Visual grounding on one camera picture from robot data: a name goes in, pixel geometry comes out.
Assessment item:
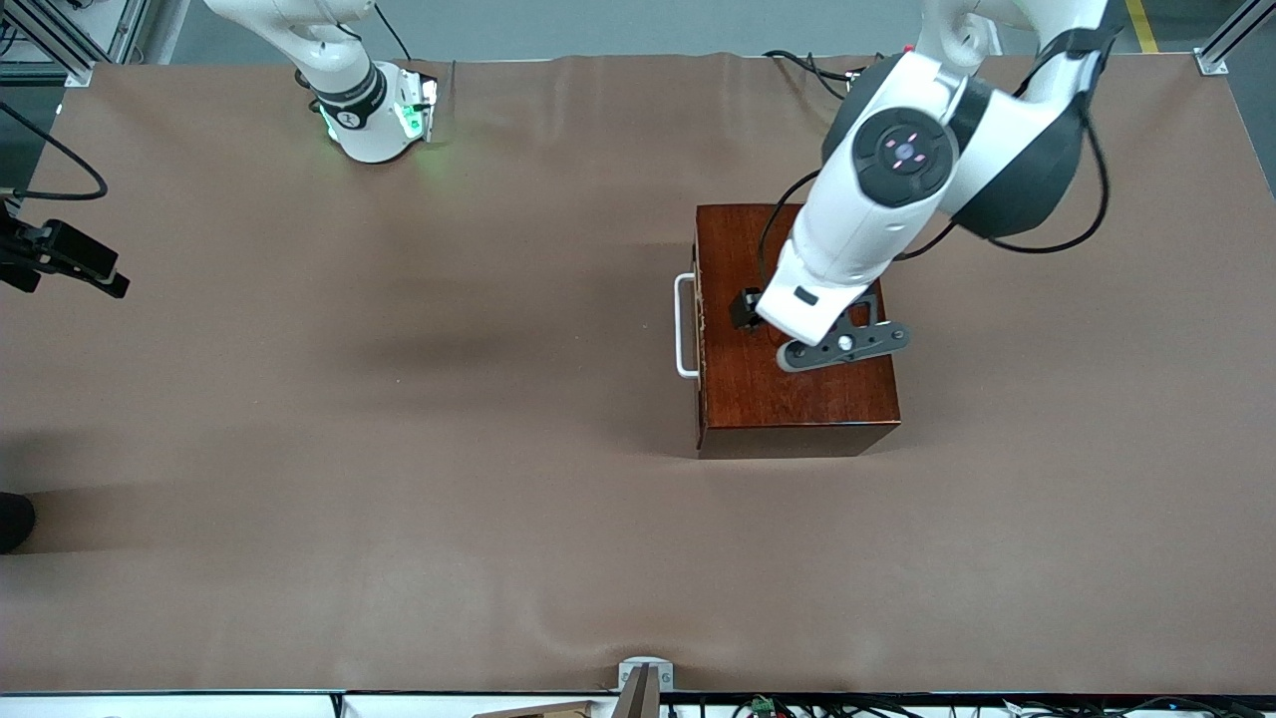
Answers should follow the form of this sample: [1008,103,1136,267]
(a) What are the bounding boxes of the metal table edge bracket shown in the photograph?
[610,656,675,718]

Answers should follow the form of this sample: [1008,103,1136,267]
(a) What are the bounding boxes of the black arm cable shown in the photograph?
[0,100,109,201]
[758,30,1112,290]

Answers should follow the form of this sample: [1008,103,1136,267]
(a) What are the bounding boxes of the light wooden board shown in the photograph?
[474,701,595,718]

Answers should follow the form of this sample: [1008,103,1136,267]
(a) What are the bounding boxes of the aluminium frame profile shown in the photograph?
[1194,0,1276,77]
[0,0,151,88]

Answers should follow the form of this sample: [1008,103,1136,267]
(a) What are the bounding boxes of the light wood drawer tray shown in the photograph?
[674,229,706,450]

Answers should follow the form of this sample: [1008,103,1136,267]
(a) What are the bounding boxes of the dark brown wooden cabinet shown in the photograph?
[694,202,902,460]

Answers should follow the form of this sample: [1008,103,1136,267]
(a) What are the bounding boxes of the black left base cables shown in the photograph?
[763,48,868,103]

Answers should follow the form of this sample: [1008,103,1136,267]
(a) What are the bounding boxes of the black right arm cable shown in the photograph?
[0,100,109,201]

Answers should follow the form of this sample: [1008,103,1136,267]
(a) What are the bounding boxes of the brown table mat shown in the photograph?
[0,52,1276,696]

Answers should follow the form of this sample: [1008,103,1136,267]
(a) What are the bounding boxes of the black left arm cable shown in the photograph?
[758,30,1112,290]

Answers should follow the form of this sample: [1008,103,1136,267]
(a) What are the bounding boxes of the black right base cable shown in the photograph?
[374,0,415,63]

